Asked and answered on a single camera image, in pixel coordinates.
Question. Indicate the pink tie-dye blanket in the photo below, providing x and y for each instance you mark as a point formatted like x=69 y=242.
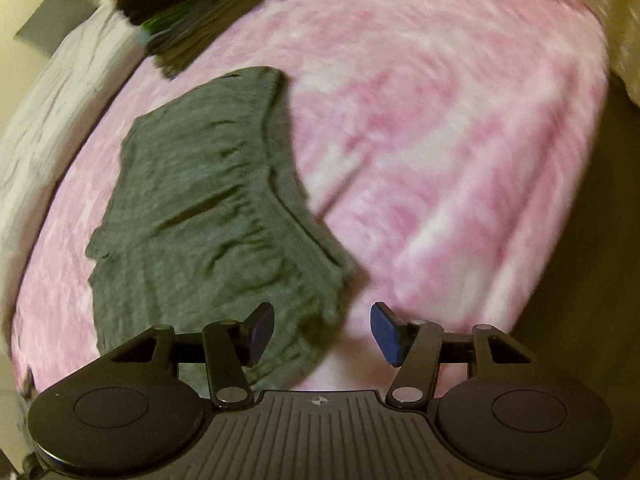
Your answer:
x=425 y=160

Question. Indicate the grey shorts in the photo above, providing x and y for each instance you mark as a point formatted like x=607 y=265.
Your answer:
x=200 y=200

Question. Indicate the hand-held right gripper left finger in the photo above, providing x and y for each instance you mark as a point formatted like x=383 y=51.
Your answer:
x=262 y=332

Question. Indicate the white printed cloth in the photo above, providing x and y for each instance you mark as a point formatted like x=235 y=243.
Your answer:
x=55 y=115

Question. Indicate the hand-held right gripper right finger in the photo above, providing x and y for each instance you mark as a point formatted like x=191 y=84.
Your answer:
x=384 y=335

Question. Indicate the pile of dark clothes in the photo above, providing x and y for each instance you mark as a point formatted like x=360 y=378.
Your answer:
x=200 y=15

